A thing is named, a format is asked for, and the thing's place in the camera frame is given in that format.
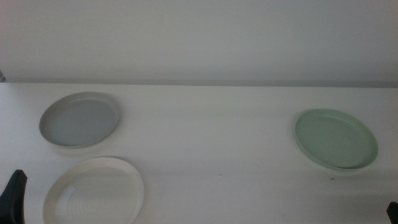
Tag white shallow bowl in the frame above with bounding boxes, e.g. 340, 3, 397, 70
42, 156, 146, 224

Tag green shallow bowl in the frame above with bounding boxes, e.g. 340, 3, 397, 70
294, 108, 379, 172

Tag grey shallow bowl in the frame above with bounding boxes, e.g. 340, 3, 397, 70
39, 91, 121, 149

